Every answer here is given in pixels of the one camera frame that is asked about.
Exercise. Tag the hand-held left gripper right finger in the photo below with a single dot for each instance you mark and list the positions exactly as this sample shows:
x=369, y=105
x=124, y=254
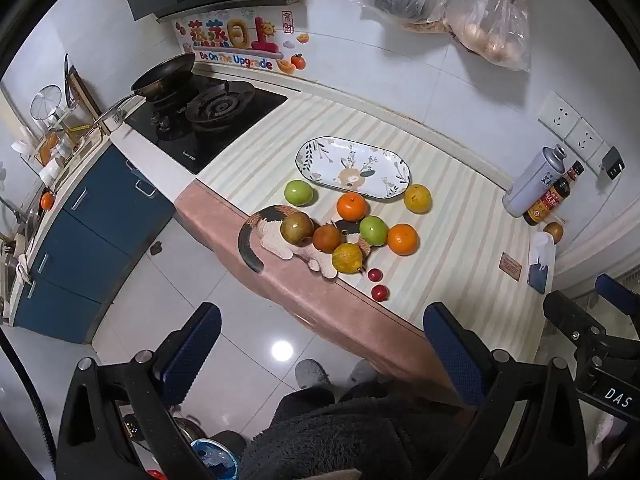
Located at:
x=452, y=355

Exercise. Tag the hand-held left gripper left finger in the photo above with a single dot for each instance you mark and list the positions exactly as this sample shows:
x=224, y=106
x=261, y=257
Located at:
x=192, y=350

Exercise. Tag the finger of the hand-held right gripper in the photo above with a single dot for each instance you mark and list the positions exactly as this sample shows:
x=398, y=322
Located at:
x=612, y=287
x=570, y=317

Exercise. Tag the red cherry tomato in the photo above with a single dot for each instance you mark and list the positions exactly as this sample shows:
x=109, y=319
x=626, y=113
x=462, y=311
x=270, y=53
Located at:
x=374, y=274
x=380, y=291

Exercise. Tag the orange tangerine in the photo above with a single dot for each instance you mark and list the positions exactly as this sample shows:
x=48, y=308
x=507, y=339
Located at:
x=351, y=207
x=402, y=239

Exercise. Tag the green apple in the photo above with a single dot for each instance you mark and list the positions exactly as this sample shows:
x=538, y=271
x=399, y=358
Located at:
x=373, y=230
x=299, y=193

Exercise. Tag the yellow round citrus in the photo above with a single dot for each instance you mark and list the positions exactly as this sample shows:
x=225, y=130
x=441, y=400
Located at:
x=417, y=198

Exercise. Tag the red-green apple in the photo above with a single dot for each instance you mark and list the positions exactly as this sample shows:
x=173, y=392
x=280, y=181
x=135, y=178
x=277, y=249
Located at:
x=296, y=227

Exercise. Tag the brown-red round fruit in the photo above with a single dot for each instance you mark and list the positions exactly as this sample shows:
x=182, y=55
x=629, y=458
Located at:
x=326, y=238

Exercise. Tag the oval patterned ceramic plate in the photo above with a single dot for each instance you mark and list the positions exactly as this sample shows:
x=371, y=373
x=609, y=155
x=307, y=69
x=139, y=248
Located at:
x=350, y=160

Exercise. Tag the white and blue packet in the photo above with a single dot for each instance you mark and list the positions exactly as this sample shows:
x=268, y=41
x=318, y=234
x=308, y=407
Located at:
x=540, y=260

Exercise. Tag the small brown kiwi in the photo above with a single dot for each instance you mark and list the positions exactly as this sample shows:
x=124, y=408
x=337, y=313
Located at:
x=553, y=232

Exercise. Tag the grey slipper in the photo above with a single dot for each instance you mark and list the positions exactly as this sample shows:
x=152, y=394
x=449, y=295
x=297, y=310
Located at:
x=311, y=374
x=362, y=372

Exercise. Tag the dark sauce bottle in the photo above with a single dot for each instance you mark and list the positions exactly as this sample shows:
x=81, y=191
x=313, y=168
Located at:
x=550, y=200

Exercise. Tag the blue-rim bowl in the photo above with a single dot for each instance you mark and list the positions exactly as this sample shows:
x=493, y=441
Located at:
x=212, y=457

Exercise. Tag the black charger plug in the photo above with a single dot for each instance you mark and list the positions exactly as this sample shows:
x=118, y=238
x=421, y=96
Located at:
x=613, y=162

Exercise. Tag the grey metal can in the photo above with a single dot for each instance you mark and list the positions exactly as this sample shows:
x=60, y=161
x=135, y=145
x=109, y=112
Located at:
x=532, y=185

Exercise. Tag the dark fleece robe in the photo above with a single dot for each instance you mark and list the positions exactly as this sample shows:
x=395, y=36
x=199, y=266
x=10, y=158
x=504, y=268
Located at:
x=350, y=435

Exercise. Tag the blue kitchen cabinet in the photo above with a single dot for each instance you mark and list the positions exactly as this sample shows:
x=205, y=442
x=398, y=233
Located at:
x=100, y=220

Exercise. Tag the striped cat print mat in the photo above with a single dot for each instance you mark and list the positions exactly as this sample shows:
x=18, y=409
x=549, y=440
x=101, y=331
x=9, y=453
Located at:
x=450, y=185

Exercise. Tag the metal sink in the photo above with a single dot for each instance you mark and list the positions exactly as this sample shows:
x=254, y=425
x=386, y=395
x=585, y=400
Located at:
x=10, y=260

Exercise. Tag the small orange fruit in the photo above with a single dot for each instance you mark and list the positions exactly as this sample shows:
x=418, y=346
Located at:
x=46, y=201

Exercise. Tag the black gas stove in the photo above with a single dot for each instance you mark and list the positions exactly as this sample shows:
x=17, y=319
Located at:
x=235, y=110

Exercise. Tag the black frying pan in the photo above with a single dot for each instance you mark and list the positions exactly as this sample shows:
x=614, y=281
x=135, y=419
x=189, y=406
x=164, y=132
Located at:
x=162, y=77

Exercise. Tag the metal dish rack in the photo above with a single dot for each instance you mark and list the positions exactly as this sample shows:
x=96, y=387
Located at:
x=50, y=110

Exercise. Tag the plastic bag with pale contents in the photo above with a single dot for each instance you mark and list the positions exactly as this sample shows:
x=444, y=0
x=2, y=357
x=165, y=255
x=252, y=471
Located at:
x=485, y=30

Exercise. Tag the white wall socket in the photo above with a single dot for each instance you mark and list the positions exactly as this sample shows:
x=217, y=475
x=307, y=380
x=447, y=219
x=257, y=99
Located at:
x=584, y=137
x=560, y=112

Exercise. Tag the colourful wall sticker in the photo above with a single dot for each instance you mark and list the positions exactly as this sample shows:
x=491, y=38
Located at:
x=235, y=35

